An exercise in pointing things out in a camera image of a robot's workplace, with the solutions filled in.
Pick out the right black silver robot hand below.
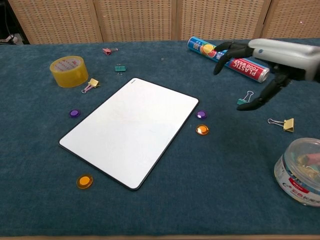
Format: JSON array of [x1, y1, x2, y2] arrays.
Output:
[[213, 38, 320, 112]]

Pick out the orange round magnet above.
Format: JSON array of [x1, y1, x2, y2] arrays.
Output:
[[76, 173, 94, 190], [195, 124, 210, 136]]

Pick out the white rectangular board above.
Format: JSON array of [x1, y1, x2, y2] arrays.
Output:
[[58, 77, 200, 191]]

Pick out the blue plastic food wrap roll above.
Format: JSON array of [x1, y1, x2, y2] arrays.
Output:
[[187, 36, 271, 84]]

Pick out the clear jar of binder clips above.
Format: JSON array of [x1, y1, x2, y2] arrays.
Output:
[[273, 137, 320, 207]]

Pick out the woven wooden folding screen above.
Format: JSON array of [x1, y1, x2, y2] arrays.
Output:
[[7, 0, 320, 45]]

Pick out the blue carpet table mat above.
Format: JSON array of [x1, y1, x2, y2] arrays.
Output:
[[0, 38, 320, 237]]

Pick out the yellow packing tape roll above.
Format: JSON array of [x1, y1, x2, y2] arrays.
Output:
[[49, 55, 90, 89]]

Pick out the white power strip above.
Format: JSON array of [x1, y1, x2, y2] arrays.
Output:
[[0, 34, 20, 44]]

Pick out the yellow binder clip silver handles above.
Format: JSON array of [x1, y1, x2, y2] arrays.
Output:
[[267, 117, 295, 133]]

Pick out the yellow binder clip pink handles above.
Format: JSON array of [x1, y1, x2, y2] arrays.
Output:
[[81, 78, 101, 95]]

